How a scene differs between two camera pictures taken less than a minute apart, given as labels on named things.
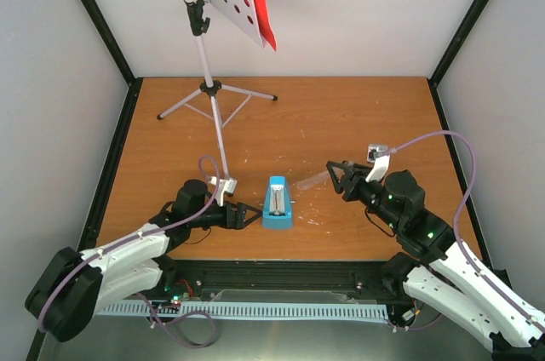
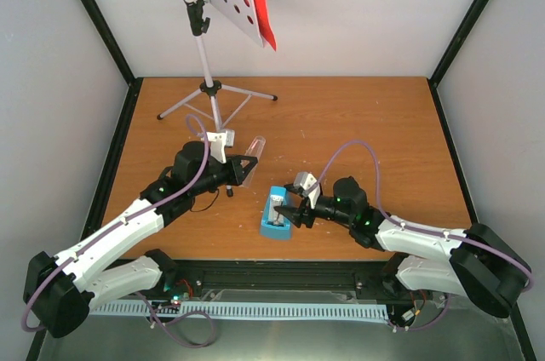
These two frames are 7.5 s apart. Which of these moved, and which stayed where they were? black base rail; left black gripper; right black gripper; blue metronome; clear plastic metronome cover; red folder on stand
Moved: right black gripper; blue metronome; clear plastic metronome cover; left black gripper
Stayed: red folder on stand; black base rail
